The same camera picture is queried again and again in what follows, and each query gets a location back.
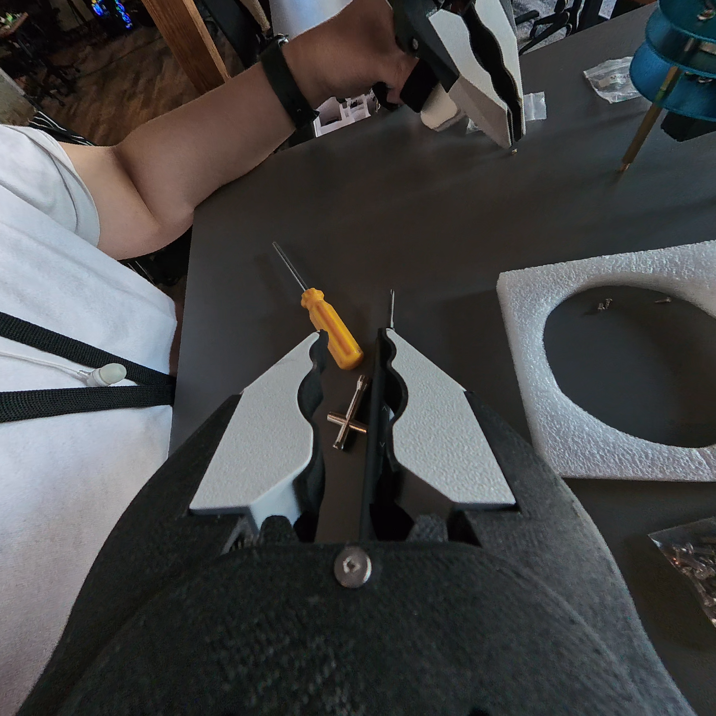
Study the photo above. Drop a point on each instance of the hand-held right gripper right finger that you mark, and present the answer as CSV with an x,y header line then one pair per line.
x,y
453,447

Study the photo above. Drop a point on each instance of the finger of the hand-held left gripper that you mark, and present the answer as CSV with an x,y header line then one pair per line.
x,y
464,61
500,17

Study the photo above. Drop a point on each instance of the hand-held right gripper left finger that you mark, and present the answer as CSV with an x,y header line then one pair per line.
x,y
263,447

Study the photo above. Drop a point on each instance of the black electric screwdriver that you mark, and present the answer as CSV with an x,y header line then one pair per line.
x,y
376,419

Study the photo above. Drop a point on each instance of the white foam frame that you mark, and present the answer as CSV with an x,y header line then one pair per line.
x,y
531,391

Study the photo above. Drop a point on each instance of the blue toy robot arm base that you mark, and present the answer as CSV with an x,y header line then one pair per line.
x,y
671,50

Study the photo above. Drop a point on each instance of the person's left forearm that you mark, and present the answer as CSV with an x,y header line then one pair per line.
x,y
196,151

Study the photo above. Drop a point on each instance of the dark grey desk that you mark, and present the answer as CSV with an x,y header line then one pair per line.
x,y
419,224

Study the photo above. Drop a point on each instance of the person's left hand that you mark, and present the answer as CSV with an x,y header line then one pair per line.
x,y
347,56

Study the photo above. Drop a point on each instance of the black office chair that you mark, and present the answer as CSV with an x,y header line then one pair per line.
x,y
576,22

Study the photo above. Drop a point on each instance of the clear zip bag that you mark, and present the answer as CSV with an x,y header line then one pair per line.
x,y
534,106

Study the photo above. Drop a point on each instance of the metal cross wrench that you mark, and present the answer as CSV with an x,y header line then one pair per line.
x,y
348,417

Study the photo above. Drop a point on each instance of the labelled zip bag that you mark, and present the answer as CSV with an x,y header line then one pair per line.
x,y
612,78

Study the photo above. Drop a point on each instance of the black wrist band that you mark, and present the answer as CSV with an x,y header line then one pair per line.
x,y
288,84

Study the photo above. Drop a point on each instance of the pile of small screw bags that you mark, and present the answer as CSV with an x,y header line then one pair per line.
x,y
691,565

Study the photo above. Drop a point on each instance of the wooden post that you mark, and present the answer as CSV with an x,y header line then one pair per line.
x,y
187,45

